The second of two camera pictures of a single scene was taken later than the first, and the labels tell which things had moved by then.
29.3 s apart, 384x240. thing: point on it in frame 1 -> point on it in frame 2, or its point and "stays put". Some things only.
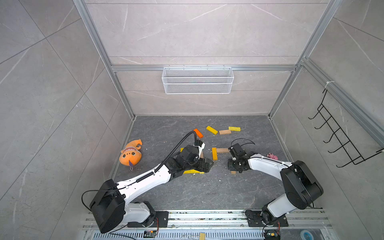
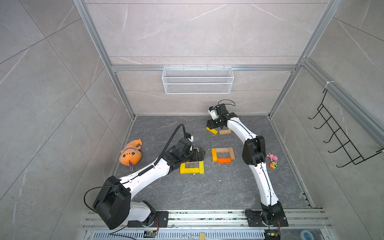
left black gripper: [207, 166] -> [195, 157]
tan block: [222, 150] stays put
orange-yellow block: [214, 154] stays put
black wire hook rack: [355, 157] stays put
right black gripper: [230, 165] -> [212, 125]
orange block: [199, 133] -> [223, 160]
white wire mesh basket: [197, 80] stays put
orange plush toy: [130, 155] stays put
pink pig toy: [272, 156] stays put
